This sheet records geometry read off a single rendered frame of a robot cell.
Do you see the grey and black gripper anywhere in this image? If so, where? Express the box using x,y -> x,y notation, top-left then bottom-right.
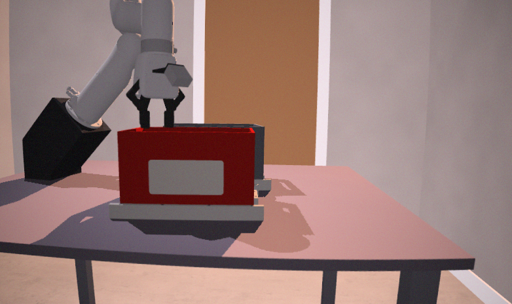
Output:
126,52 -> 185,128

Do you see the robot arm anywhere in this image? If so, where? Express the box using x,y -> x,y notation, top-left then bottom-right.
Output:
65,0 -> 193,128

